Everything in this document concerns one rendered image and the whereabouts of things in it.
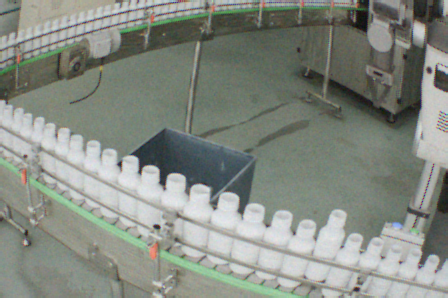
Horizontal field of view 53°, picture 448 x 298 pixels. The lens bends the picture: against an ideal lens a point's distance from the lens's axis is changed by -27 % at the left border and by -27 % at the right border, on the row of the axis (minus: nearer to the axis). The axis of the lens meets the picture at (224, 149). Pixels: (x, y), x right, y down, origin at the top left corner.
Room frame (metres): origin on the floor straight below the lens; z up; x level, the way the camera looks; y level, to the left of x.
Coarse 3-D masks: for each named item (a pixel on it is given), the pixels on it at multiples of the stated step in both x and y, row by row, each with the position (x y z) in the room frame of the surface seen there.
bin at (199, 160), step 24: (144, 144) 1.57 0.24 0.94; (168, 144) 1.69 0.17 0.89; (192, 144) 1.65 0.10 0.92; (216, 144) 1.62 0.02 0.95; (168, 168) 1.68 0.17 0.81; (192, 168) 1.65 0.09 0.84; (216, 168) 1.62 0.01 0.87; (240, 168) 1.59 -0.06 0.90; (216, 192) 1.62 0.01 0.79; (240, 192) 1.50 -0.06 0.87
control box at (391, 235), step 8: (392, 224) 1.03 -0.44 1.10; (384, 232) 0.98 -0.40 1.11; (392, 232) 0.97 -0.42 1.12; (400, 232) 0.96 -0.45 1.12; (408, 232) 0.98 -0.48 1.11; (384, 240) 0.97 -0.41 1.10; (392, 240) 0.96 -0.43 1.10; (400, 240) 0.95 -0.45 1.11; (408, 240) 0.94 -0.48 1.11; (416, 240) 0.94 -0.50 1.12; (384, 248) 0.96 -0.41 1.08; (408, 248) 0.93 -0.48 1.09
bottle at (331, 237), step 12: (336, 216) 0.93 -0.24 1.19; (324, 228) 0.91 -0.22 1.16; (336, 228) 0.89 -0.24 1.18; (324, 240) 0.89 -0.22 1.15; (336, 240) 0.88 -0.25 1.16; (312, 252) 0.91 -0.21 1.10; (324, 252) 0.88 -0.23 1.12; (336, 252) 0.89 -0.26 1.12; (312, 264) 0.89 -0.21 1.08; (312, 276) 0.88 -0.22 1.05; (324, 276) 0.88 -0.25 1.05
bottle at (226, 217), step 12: (228, 192) 1.01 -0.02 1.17; (228, 204) 0.98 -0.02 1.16; (216, 216) 0.98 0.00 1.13; (228, 216) 0.98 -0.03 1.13; (240, 216) 1.00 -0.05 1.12; (228, 228) 0.97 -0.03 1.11; (216, 240) 0.97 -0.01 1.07; (228, 240) 0.97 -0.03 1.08; (216, 252) 0.97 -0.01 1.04; (228, 252) 0.97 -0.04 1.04; (216, 264) 0.97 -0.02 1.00
